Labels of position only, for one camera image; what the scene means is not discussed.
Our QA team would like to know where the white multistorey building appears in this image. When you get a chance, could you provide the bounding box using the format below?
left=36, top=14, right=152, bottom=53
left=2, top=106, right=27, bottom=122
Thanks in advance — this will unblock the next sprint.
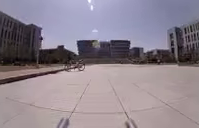
left=166, top=15, right=199, bottom=64

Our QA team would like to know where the low grey building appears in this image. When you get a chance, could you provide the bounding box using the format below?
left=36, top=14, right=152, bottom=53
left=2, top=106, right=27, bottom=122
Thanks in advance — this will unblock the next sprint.
left=145, top=48, right=173, bottom=64

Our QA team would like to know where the large grey multistorey building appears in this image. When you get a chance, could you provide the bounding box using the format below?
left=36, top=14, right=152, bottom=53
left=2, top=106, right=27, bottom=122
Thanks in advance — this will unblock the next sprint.
left=0, top=3, right=44, bottom=65

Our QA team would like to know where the robot's own part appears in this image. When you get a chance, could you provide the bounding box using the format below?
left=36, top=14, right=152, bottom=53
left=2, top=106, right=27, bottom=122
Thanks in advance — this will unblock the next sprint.
left=124, top=117, right=139, bottom=128
left=56, top=117, right=71, bottom=128

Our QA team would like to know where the dark kerb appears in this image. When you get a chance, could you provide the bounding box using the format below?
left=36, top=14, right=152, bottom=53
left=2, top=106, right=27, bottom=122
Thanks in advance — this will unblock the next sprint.
left=0, top=67, right=67, bottom=89

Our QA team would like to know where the small distant building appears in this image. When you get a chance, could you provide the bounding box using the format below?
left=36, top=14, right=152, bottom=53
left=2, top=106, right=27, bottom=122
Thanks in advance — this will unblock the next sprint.
left=130, top=46, right=145, bottom=60

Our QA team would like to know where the bicycle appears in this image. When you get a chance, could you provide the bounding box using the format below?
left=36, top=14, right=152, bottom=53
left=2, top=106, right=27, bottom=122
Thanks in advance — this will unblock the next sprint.
left=63, top=58, right=87, bottom=73

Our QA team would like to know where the pale paved plaza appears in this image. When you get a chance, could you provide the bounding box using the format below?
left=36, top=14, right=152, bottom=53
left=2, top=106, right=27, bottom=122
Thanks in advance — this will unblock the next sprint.
left=0, top=63, right=199, bottom=128

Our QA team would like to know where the pole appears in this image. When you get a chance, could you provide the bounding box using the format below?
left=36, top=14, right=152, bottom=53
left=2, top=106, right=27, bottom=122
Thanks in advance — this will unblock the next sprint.
left=35, top=35, right=44, bottom=68

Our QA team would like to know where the low dark building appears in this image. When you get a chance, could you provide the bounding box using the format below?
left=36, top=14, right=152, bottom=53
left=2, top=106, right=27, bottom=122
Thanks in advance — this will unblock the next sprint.
left=38, top=44, right=77, bottom=65

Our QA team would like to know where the dark glass-fronted building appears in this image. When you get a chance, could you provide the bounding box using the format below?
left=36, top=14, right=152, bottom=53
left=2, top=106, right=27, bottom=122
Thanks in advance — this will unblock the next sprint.
left=76, top=39, right=132, bottom=60

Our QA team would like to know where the raised pale side strip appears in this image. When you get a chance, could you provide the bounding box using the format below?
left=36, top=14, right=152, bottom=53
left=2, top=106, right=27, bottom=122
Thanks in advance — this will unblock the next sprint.
left=0, top=63, right=66, bottom=82

